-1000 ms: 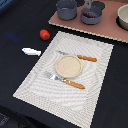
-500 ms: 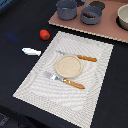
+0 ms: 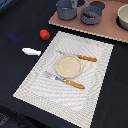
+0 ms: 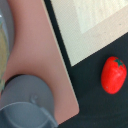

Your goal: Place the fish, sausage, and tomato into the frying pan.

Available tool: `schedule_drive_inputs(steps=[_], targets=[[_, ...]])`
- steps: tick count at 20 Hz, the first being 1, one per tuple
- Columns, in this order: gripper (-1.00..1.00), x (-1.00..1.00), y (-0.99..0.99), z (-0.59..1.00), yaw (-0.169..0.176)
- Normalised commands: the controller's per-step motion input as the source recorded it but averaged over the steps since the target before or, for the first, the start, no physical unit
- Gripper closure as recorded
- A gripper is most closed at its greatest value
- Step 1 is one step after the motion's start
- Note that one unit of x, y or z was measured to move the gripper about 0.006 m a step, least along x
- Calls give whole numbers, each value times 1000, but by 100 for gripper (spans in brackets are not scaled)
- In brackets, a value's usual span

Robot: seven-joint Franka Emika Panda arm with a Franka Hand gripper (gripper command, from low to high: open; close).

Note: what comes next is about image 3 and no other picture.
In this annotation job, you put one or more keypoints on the fork with orange handle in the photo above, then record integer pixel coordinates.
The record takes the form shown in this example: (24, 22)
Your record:
(66, 81)

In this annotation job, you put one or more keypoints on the grey cooking pot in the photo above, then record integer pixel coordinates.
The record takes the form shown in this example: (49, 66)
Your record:
(67, 9)

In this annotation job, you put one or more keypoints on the white woven placemat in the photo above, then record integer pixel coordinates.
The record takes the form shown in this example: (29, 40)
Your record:
(74, 105)

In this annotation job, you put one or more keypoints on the beige bowl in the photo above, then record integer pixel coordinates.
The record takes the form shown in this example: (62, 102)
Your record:
(123, 16)

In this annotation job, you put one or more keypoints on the knife with orange handle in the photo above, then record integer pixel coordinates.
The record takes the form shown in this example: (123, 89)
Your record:
(79, 56)

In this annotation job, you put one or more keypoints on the pink wooden stove board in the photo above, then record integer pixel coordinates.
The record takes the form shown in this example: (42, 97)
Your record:
(107, 27)

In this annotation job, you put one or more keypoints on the beige round plate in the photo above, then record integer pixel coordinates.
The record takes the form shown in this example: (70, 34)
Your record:
(68, 66)

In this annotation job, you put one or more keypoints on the red toy tomato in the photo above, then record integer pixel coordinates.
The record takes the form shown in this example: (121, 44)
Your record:
(44, 34)

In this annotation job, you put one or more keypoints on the brown toy sausage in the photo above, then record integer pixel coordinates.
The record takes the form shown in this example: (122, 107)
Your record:
(88, 15)

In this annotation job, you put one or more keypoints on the black stove burner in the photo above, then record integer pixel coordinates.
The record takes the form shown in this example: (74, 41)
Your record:
(98, 4)

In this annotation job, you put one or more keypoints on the white toy fish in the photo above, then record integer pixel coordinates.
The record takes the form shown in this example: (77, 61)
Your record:
(30, 51)

